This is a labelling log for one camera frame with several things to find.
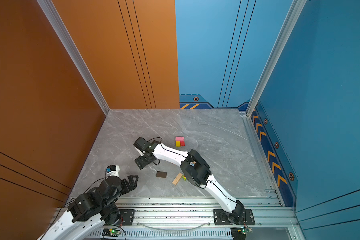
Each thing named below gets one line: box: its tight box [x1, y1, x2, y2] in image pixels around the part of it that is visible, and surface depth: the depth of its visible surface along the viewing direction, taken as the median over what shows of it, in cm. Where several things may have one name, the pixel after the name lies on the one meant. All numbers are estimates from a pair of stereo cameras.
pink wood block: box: [175, 136, 185, 142], surface depth 104 cm
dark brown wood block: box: [156, 171, 167, 178], surface depth 89 cm
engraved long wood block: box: [172, 172, 183, 186], surface depth 87 cm
